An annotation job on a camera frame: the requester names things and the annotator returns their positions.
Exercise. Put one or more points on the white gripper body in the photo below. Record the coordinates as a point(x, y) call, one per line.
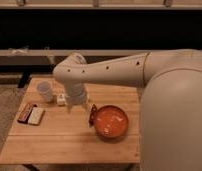
point(75, 96)

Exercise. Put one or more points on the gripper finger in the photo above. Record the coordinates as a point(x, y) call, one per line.
point(85, 105)
point(69, 107)

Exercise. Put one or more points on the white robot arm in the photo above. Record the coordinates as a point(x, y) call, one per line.
point(170, 119)

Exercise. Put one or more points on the white small box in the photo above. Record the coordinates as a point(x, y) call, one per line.
point(61, 100)

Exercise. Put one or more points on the brown item beside bowl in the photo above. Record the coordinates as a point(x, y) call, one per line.
point(92, 114)

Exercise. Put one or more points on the translucent plastic cup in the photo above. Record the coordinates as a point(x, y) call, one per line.
point(44, 89)

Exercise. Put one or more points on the wooden table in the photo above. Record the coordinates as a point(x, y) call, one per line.
point(65, 137)

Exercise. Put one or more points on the white snack bar packet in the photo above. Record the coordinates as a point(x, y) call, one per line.
point(36, 116)

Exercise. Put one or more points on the orange bowl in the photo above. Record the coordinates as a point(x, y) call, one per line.
point(110, 122)

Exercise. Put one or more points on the brown snack bar packet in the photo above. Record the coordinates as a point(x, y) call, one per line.
point(25, 113)

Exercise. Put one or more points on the grey shelf rail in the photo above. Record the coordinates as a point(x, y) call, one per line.
point(47, 56)

